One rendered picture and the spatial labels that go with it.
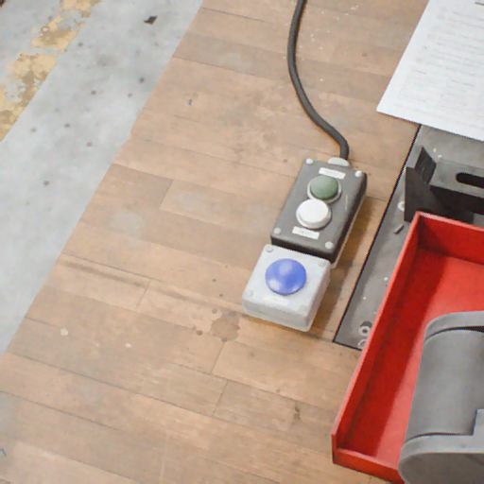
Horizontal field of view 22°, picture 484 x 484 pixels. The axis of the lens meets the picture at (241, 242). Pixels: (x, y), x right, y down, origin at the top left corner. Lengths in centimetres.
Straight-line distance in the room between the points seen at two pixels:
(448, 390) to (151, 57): 206
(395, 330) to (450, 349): 48
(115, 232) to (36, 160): 129
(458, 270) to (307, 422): 22
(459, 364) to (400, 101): 69
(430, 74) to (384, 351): 36
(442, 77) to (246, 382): 43
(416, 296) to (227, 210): 22
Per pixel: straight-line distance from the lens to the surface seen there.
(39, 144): 259
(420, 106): 136
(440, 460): 69
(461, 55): 142
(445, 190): 121
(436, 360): 72
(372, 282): 123
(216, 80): 141
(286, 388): 117
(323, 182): 125
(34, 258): 242
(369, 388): 116
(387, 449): 114
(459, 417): 69
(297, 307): 118
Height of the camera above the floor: 193
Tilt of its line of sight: 55 degrees down
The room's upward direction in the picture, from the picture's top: 9 degrees counter-clockwise
